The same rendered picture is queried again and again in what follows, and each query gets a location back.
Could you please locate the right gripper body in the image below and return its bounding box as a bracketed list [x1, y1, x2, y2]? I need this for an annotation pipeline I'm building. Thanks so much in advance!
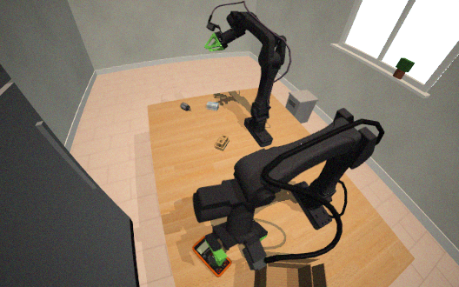
[210, 22, 236, 49]

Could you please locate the brown number cube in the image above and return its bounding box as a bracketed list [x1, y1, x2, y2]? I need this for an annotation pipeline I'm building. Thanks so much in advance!
[216, 138, 225, 148]
[220, 134, 228, 143]

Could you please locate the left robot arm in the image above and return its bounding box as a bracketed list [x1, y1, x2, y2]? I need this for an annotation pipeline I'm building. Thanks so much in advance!
[193, 108, 377, 228]

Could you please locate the orange digital multimeter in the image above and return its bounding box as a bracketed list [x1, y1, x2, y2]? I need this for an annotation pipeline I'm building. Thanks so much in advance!
[192, 236, 231, 277]

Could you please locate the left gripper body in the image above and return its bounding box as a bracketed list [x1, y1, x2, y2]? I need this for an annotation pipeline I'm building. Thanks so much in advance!
[205, 214, 268, 264]

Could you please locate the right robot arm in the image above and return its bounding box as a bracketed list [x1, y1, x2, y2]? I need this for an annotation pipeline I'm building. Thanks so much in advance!
[227, 11, 287, 144]

